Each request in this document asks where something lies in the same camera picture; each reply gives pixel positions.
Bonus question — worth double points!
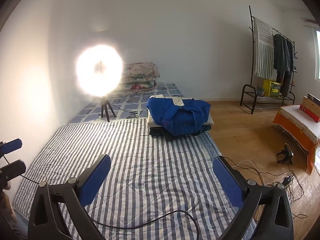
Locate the window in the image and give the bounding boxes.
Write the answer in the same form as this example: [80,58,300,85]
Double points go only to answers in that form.
[311,28,320,81]

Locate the black tripod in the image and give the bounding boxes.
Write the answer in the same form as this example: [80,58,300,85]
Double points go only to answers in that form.
[100,97,116,122]

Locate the dark navy garment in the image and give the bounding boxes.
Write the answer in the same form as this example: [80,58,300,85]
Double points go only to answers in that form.
[149,125,211,140]

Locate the blue checked bed sheet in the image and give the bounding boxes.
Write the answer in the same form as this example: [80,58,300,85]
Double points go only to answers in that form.
[68,82,183,125]

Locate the black cable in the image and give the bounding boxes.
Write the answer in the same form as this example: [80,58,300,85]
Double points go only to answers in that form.
[0,154,201,240]

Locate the striped blue white mattress cover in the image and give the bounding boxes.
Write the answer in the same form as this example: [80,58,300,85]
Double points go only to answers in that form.
[13,119,237,239]

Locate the striped hanging cloth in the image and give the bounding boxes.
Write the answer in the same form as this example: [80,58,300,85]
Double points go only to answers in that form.
[253,17,274,79]

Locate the beige and blue work jacket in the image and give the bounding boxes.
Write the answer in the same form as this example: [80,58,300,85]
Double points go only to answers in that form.
[146,94,214,131]

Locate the yellow box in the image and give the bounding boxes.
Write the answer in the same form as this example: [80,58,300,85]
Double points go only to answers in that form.
[263,79,281,98]

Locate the red brown box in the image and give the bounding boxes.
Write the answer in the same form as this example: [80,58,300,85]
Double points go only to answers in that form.
[299,94,320,122]

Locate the dark hanging clothes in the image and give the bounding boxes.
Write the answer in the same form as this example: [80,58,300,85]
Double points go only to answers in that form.
[273,34,295,97]

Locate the black device on floor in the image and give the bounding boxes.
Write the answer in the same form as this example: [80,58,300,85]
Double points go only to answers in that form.
[276,143,294,165]

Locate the orange covered table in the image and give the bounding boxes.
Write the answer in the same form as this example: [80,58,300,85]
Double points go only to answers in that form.
[272,105,319,175]

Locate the folded floral quilt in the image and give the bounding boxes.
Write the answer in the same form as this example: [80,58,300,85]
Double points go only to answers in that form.
[112,62,161,95]

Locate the power strip with cables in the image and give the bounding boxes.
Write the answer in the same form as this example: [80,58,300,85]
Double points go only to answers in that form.
[222,155,313,221]

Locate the black clothes rack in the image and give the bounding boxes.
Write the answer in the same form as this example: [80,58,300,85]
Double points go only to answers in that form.
[240,7,297,114]

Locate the left gloved hand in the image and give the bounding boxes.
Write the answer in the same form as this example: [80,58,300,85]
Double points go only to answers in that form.
[1,191,17,223]

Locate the ring light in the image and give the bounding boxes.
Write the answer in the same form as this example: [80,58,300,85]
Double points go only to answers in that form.
[75,44,123,97]

